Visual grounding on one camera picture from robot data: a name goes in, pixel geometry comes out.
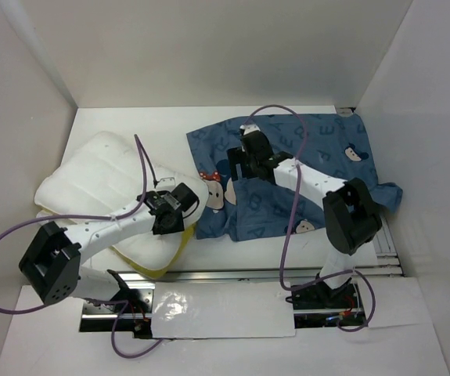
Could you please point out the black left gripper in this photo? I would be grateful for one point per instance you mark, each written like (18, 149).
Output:
(178, 226)

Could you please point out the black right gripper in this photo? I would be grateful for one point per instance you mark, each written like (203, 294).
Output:
(237, 156)

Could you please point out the blue cartoon print pillowcase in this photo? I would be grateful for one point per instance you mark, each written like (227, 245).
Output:
(249, 209)

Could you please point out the white pillow with yellow edge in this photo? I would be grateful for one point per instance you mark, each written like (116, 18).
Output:
(102, 176)

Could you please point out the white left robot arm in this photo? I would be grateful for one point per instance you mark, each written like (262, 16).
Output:
(54, 261)

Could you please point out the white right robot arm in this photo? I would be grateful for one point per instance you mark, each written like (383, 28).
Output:
(351, 216)

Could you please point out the white cover sheet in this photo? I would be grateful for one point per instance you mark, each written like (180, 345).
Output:
(221, 310)

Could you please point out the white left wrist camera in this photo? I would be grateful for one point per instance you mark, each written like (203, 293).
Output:
(167, 184)

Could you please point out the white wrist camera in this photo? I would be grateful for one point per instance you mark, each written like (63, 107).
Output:
(248, 128)
(167, 184)

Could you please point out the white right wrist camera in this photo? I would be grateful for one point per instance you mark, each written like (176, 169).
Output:
(248, 128)

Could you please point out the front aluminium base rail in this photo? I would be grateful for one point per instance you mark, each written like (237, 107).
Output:
(313, 307)

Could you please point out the aluminium frame rail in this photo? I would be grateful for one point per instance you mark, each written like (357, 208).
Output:
(387, 243)

